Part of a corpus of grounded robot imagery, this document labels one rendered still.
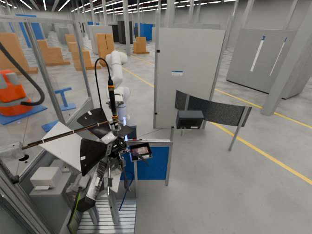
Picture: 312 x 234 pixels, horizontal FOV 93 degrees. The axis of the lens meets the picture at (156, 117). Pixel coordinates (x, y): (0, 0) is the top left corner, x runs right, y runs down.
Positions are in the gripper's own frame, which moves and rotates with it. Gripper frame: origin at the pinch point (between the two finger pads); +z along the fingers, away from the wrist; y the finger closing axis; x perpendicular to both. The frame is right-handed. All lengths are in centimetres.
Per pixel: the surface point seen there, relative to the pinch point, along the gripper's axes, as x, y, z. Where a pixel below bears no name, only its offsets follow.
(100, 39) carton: -11, 237, -775
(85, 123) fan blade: -12.8, 21.6, 4.8
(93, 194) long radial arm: -39, 7, 45
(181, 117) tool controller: -27, -60, -29
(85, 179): -35, 14, 37
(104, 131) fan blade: -20.2, 8.2, 4.6
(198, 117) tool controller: -27, -78, -29
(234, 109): -62, -168, -114
